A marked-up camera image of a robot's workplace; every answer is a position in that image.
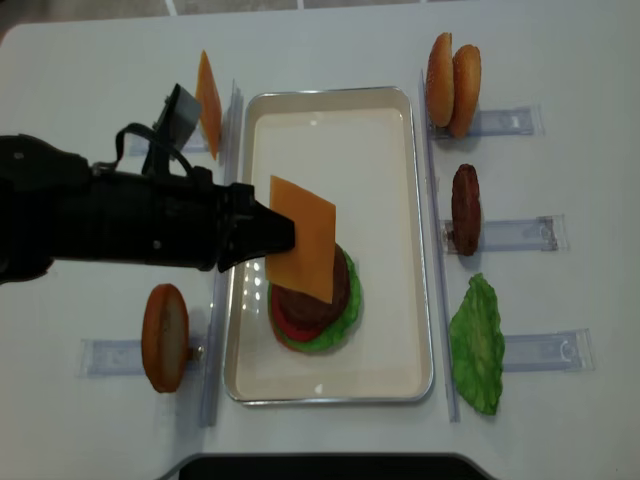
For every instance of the tomato slice on burger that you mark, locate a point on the tomato slice on burger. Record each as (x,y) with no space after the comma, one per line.
(300,316)

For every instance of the metal serving tray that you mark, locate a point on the metal serving tray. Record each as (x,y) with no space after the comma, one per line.
(356,149)

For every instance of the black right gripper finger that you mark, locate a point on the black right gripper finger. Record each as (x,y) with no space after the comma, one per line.
(232,257)

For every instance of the clear lettuce holder rail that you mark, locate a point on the clear lettuce holder rail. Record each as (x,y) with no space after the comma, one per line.
(567,351)

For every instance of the clear bun holder rail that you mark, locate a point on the clear bun holder rail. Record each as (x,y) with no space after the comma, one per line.
(517,121)
(110,358)

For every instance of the meat patty in holder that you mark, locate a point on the meat patty in holder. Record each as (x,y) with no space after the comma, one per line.
(466,210)

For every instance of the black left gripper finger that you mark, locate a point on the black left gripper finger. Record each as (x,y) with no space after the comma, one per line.
(265,229)

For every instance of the orange cheese slice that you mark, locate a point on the orange cheese slice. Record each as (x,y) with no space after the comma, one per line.
(211,111)
(308,267)

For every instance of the black base at bottom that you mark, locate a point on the black base at bottom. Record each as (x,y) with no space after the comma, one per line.
(328,466)

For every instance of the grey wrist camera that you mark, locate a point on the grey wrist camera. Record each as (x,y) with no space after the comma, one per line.
(172,130)

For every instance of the sesame bun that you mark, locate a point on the sesame bun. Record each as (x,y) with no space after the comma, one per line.
(439,87)
(467,82)

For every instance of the sesame bun top rear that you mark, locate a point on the sesame bun top rear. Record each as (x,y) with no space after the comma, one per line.
(439,87)

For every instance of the clear bun top holder rail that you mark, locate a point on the clear bun top holder rail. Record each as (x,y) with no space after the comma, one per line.
(517,121)

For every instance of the bun bottom in holder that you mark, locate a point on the bun bottom in holder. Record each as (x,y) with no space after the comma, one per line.
(164,340)

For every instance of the green lettuce on burger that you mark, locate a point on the green lettuce on burger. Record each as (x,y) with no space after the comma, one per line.
(336,332)

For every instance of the green lettuce leaf in holder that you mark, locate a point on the green lettuce leaf in holder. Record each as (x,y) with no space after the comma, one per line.
(478,347)

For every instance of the sesame bun top front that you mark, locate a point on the sesame bun top front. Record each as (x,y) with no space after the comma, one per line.
(467,82)

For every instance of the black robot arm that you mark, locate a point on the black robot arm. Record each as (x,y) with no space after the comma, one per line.
(57,206)

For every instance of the clear patty holder rail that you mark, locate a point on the clear patty holder rail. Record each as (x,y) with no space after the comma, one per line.
(542,233)

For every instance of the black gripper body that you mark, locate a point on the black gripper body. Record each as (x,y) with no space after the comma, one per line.
(170,223)

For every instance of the orange cheese slice in holder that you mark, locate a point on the orange cheese slice in holder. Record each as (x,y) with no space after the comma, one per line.
(211,111)

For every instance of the meat patty on burger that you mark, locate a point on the meat patty on burger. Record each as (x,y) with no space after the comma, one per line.
(341,285)

